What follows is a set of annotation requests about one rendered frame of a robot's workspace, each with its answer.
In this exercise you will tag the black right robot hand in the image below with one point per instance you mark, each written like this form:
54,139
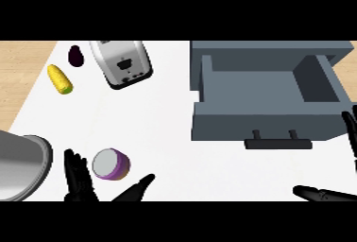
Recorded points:
324,194

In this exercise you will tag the yellow corn cob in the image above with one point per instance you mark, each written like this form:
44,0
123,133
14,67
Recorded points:
59,79

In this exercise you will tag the silver toaster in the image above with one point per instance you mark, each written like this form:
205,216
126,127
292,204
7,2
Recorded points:
122,64

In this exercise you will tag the grey drawer cabinet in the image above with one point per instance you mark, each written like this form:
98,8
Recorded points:
271,52

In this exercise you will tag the grey metal pot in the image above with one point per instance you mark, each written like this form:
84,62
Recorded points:
20,167

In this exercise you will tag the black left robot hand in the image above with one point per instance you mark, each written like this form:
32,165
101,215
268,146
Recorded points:
79,184

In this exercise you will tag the grey open drawer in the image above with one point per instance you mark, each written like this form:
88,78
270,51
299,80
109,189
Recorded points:
268,107

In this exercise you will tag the dark purple eggplant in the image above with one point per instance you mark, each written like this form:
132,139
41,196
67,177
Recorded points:
75,56

